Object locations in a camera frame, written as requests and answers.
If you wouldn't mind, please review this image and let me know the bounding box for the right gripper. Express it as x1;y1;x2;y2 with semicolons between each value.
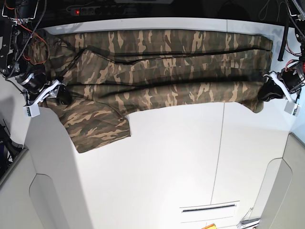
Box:
15;73;71;105

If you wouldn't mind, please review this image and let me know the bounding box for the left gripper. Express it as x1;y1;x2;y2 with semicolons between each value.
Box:
258;61;305;103

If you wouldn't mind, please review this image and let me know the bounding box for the camouflage T-shirt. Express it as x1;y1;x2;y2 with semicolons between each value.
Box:
26;30;273;153

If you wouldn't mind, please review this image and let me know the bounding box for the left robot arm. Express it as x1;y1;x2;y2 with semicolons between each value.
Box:
258;0;305;104

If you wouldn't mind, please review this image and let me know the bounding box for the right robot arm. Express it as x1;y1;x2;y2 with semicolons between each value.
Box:
0;0;72;106

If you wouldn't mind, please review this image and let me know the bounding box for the black equipment left edge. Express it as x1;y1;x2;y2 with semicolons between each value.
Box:
0;119;24;177

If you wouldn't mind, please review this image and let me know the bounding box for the black power strip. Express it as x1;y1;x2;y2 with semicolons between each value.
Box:
66;7;124;16

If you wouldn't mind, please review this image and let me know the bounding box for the silver metal clip tool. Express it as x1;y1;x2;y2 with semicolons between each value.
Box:
236;208;260;229

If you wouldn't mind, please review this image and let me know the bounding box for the orange object at edge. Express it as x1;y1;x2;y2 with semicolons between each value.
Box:
203;224;217;229

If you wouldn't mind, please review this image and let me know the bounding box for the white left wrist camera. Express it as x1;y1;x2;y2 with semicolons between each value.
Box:
284;101;300;117

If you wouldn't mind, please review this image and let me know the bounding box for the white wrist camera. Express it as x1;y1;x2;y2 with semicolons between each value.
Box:
23;104;40;118
284;101;300;117

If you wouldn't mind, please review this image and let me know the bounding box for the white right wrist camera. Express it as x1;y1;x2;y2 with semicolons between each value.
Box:
23;104;40;118

